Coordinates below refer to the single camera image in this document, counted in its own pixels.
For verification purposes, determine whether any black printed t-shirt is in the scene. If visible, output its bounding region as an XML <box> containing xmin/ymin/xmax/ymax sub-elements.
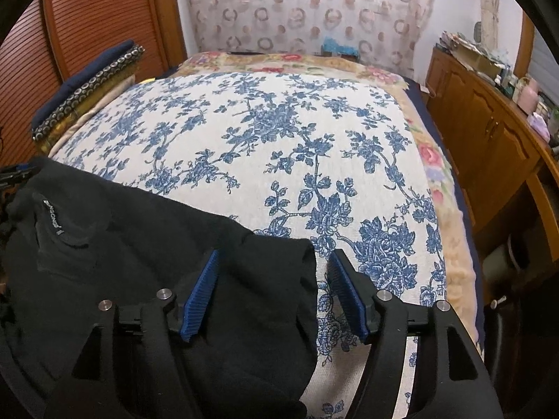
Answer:
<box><xmin>1</xmin><ymin>158</ymin><xmax>317</xmax><ymax>418</ymax></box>

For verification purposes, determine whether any gold floral folded cloth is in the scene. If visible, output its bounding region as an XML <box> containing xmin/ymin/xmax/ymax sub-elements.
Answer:
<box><xmin>35</xmin><ymin>70</ymin><xmax>136</xmax><ymax>156</ymax></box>

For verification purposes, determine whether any pink floral beige blanket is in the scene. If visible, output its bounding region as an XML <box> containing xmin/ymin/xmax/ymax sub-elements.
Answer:
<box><xmin>175</xmin><ymin>52</ymin><xmax>484</xmax><ymax>349</ymax></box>

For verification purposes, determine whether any blue floral white bedsheet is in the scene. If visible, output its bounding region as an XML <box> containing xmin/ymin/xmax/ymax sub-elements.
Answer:
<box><xmin>55</xmin><ymin>72</ymin><xmax>446</xmax><ymax>418</ymax></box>

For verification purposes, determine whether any navy blue folded cloth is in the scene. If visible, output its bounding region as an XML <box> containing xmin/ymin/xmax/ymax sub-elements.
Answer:
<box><xmin>31</xmin><ymin>40</ymin><xmax>135</xmax><ymax>132</ymax></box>

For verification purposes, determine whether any dark patterned folded cloth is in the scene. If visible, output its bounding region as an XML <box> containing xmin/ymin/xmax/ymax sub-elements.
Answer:
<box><xmin>31</xmin><ymin>40</ymin><xmax>145</xmax><ymax>145</ymax></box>

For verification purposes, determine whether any brown wooden louvered wardrobe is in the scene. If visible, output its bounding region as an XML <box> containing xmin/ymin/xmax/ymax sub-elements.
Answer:
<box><xmin>1</xmin><ymin>0</ymin><xmax>187</xmax><ymax>166</ymax></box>

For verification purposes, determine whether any long wooden sideboard cabinet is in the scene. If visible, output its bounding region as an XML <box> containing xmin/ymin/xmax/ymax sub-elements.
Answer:
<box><xmin>426</xmin><ymin>48</ymin><xmax>558</xmax><ymax>261</ymax></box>

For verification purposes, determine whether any light blue plastic bag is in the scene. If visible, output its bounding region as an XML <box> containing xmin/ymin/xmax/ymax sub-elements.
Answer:
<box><xmin>320</xmin><ymin>37</ymin><xmax>360</xmax><ymax>61</ymax></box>

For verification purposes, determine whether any pink round container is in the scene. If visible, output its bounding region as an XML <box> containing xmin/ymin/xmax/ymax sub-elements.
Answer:
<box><xmin>517</xmin><ymin>78</ymin><xmax>539</xmax><ymax>115</ymax></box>

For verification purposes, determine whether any cardboard box with clutter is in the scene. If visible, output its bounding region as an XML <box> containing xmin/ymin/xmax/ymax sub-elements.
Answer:
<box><xmin>451</xmin><ymin>44</ymin><xmax>505</xmax><ymax>80</ymax></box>

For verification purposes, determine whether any circle patterned sheer curtain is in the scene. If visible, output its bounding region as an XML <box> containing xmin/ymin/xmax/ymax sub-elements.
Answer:
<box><xmin>187</xmin><ymin>0</ymin><xmax>434</xmax><ymax>77</ymax></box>

